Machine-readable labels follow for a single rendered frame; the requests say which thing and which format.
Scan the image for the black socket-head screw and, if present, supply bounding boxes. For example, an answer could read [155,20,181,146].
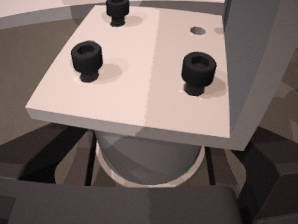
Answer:
[71,41,103,83]
[106,0,129,27]
[181,52,217,97]

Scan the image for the pale pink flat bracket plate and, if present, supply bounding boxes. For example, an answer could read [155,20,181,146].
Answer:
[25,0,298,151]

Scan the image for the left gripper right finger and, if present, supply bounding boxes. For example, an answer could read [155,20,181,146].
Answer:
[204,126,298,224]

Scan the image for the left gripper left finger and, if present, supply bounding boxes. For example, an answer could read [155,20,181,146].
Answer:
[0,122,97,186]

